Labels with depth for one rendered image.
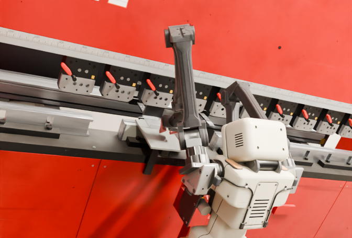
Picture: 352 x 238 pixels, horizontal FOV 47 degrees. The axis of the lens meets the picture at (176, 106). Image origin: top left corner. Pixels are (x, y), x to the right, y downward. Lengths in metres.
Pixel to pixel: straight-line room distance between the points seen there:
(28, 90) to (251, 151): 1.22
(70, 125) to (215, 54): 0.78
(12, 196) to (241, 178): 1.09
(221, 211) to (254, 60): 0.91
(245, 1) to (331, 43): 0.63
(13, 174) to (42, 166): 0.12
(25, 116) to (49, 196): 0.40
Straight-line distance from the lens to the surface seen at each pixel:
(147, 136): 1.91
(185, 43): 1.40
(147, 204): 2.22
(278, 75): 2.28
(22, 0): 1.73
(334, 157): 2.95
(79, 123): 1.98
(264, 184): 1.46
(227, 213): 1.52
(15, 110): 1.91
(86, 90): 1.88
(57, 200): 2.06
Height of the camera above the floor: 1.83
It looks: 20 degrees down
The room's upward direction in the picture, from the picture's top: 21 degrees clockwise
